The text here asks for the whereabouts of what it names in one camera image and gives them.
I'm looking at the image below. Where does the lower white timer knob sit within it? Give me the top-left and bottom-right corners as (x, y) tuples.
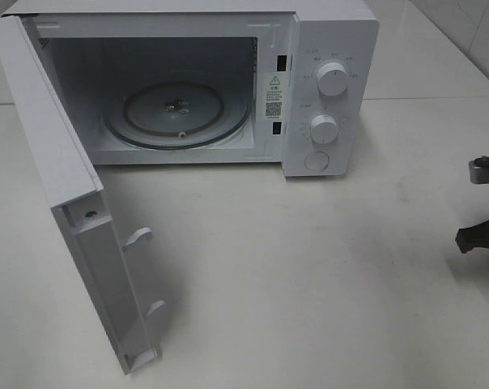
(309, 114), (339, 144)

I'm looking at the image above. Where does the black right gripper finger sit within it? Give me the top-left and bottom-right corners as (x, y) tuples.
(455, 220), (489, 254)

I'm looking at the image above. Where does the upper white power knob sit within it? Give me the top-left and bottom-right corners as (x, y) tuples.
(315, 60), (350, 97)

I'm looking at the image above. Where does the white microwave door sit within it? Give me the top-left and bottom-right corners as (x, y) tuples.
(0, 15), (164, 374)

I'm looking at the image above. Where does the round white door button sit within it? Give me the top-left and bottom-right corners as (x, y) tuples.
(304, 152), (330, 172)

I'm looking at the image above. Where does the white microwave oven body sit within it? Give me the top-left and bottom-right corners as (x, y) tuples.
(1, 1), (379, 177)

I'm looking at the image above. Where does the white warning label sticker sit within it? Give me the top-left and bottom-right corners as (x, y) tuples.
(262, 71), (287, 119)

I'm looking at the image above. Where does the glass microwave turntable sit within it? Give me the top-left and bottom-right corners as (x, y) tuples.
(104, 80), (251, 150)

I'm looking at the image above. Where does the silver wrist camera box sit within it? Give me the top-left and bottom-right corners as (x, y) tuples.
(469, 156), (489, 185)

